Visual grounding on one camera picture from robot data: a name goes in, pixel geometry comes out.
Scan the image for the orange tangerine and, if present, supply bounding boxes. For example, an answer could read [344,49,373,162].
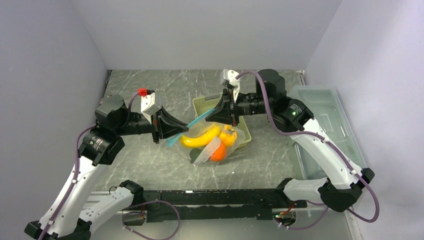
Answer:
[209,143,227,162]

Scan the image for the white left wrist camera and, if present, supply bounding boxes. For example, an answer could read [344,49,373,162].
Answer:
[137,88,163,124]

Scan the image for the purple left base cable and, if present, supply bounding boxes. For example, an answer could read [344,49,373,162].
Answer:
[121,199,181,240]

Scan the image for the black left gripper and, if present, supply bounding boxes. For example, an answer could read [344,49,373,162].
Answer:
[114,103,188,144]

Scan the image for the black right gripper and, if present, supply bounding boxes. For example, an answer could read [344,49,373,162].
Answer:
[206,87,273,126]

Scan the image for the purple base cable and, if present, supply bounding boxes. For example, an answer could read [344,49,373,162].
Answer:
[274,202,330,232]
[121,199,181,240]

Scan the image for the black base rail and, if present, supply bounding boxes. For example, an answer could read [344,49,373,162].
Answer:
[133,188,307,223]

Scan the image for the clear plastic lidded container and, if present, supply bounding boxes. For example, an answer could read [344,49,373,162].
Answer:
[288,85,368,180]

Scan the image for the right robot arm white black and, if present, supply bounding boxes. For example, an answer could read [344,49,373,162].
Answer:
[206,69,375,212]

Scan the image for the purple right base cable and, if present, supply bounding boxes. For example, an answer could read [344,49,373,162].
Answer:
[274,202,330,232]

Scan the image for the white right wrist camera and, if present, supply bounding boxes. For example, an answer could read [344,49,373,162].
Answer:
[219,68,240,103]

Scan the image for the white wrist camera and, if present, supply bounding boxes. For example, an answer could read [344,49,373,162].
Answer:
[219,68,240,103]
[137,88,163,124]

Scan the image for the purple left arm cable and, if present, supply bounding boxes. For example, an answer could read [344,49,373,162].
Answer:
[37,124,97,240]

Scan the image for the clear zip bag blue zipper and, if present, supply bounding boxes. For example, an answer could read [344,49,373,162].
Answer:
[166,108,245,166]

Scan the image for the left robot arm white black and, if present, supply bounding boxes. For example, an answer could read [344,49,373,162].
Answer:
[24,89,188,240]

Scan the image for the pale yellow plastic basket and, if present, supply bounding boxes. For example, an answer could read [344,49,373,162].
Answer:
[192,94,252,147]

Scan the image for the yellow banana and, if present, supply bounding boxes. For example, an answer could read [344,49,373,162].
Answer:
[179,124,222,148]

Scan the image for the aluminium frame rail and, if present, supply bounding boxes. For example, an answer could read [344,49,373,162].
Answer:
[82,188,134,213]

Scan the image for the yellow bell pepper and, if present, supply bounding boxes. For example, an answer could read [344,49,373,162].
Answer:
[218,125,238,148]

